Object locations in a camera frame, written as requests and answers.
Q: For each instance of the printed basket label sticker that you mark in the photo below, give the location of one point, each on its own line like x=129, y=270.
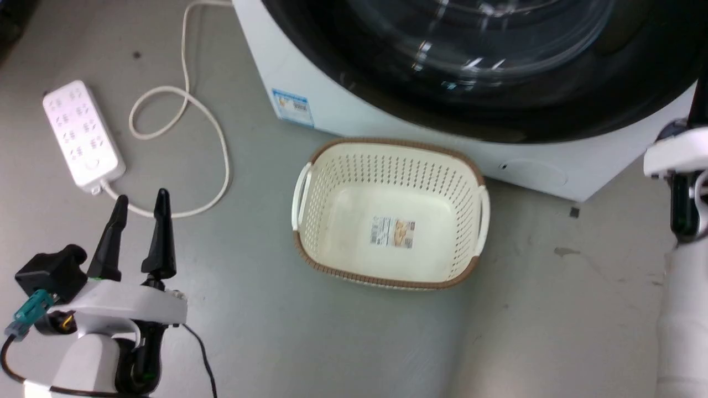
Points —
x=392, y=231

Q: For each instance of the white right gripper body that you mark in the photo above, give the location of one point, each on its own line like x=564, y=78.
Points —
x=677, y=152

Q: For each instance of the blue energy label sticker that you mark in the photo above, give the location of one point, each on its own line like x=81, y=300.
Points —
x=293, y=106

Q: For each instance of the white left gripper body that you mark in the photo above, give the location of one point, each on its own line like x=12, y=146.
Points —
x=127, y=304

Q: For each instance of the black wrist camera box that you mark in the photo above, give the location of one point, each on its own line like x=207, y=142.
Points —
x=52, y=273

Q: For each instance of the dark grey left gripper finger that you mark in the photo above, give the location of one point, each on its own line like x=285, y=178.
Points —
x=109, y=243
x=161, y=243

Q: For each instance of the black glass washing machine door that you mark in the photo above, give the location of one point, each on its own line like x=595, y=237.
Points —
x=498, y=66

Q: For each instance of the white washing machine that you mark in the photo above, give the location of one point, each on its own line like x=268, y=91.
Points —
x=343, y=110

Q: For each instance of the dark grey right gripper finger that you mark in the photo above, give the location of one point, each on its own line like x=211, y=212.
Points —
x=701, y=105

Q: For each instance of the cream perforated laundry basket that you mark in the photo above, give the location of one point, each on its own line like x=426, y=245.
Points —
x=387, y=215

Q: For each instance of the white power strip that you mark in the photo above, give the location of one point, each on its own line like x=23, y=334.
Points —
x=83, y=135

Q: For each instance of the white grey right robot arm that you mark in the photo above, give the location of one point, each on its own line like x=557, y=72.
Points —
x=686, y=309

